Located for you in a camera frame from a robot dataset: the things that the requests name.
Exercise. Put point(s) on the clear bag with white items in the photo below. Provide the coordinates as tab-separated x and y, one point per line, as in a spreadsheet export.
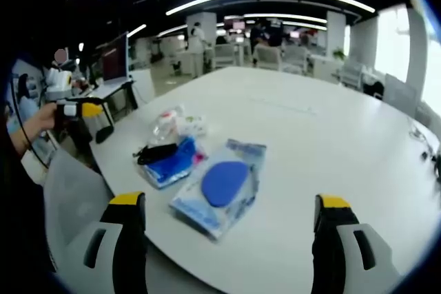
167	125

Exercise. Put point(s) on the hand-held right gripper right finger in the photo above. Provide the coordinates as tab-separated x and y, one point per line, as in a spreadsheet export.
344	242

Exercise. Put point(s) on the black chair armrest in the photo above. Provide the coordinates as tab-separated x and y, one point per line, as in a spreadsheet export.
104	134

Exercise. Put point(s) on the person's dark clothing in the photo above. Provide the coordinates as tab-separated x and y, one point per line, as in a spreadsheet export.
17	211

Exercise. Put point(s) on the white side desk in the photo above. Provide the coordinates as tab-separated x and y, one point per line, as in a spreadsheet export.
110	89

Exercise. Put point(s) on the white device with orange mark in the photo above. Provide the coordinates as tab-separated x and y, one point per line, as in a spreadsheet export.
58	82

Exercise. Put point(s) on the computer monitor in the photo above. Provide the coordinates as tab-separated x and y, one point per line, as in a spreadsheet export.
115	58

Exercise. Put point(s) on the person's left hand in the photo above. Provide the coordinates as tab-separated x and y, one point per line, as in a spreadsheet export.
43	120

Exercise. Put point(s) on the white packet with green print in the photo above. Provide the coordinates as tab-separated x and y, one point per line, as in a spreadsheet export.
193	123

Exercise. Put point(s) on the grey mesh office chair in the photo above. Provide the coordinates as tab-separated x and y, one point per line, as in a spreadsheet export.
76	204

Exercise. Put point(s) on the white tabletop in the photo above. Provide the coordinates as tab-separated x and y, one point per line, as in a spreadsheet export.
310	156

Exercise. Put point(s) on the small pink item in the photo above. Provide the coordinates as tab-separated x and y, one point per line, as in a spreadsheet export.
198	159

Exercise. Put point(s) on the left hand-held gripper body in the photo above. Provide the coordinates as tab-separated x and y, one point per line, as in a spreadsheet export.
70	111

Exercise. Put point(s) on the white office chair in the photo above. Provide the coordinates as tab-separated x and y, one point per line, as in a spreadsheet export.
268	57
224	54

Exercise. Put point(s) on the blue packet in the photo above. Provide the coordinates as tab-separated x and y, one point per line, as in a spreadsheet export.
172	170

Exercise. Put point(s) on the blue paddle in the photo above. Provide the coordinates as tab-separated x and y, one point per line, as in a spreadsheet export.
224	184

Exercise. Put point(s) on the green potted plant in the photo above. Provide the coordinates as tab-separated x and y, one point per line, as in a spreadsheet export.
339	53

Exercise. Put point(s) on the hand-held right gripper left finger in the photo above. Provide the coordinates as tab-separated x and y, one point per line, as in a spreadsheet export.
110	239

